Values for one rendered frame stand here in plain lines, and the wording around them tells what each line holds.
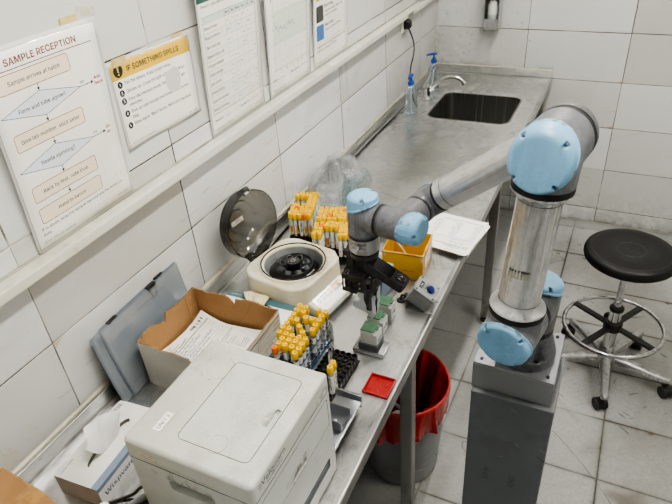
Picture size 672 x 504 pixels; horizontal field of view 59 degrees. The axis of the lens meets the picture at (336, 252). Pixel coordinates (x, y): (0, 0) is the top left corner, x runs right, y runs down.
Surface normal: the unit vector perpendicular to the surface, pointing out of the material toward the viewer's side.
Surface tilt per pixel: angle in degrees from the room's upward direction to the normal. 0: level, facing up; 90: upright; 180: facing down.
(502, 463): 90
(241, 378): 0
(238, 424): 0
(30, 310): 90
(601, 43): 90
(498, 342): 95
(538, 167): 80
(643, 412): 0
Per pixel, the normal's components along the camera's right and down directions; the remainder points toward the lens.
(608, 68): -0.42, 0.53
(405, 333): -0.07, -0.83
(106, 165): 0.92, 0.24
